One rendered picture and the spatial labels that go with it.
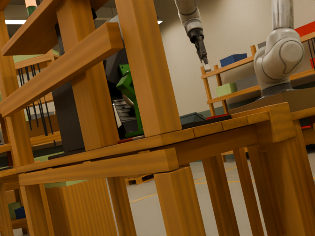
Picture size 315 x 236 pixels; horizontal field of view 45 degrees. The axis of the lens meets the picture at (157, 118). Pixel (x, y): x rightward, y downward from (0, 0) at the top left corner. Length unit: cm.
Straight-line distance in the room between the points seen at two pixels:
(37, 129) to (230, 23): 543
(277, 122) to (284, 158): 15
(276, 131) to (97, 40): 78
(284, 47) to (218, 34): 731
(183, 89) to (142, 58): 890
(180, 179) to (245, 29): 749
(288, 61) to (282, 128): 35
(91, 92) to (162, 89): 40
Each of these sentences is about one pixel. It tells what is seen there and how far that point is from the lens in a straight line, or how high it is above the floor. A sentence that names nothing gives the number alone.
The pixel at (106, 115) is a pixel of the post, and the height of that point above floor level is 100.
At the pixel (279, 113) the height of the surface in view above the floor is 86.
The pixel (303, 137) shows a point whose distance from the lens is 194.
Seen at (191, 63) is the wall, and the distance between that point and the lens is 978.
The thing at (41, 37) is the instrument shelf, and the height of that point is 150.
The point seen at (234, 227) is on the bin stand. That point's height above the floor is 30.
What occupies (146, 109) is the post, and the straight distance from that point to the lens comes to 121.
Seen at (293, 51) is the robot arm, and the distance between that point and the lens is 183.
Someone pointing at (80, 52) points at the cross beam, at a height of 124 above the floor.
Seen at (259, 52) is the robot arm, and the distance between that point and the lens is 207.
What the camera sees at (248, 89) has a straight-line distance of 775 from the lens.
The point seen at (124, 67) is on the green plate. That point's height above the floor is 125.
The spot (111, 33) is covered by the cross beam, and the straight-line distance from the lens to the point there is 128.
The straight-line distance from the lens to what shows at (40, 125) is 478.
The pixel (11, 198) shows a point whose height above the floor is 29.
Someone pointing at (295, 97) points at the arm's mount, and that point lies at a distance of 194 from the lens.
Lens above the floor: 87
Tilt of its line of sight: 3 degrees up
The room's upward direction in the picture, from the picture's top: 13 degrees counter-clockwise
